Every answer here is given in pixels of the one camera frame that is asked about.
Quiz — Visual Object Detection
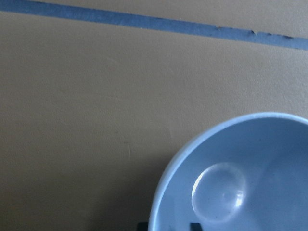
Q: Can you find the blue bowl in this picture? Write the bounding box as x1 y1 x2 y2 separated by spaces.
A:
148 113 308 231

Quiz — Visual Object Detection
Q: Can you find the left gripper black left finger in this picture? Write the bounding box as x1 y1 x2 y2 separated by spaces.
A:
137 222 148 231

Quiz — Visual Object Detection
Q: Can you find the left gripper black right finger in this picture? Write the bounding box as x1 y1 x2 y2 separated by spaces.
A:
190 223 201 231

